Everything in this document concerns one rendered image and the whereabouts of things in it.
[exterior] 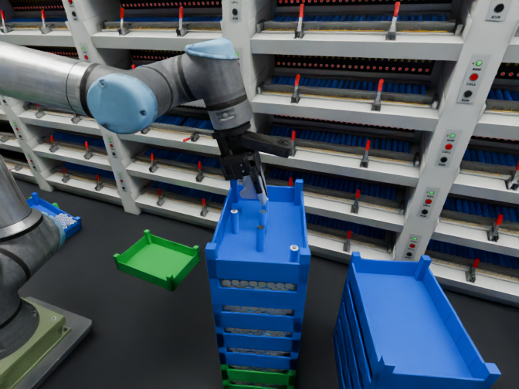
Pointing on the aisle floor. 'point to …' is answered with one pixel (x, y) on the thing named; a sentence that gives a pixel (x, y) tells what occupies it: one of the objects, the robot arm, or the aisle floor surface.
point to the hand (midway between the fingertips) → (266, 198)
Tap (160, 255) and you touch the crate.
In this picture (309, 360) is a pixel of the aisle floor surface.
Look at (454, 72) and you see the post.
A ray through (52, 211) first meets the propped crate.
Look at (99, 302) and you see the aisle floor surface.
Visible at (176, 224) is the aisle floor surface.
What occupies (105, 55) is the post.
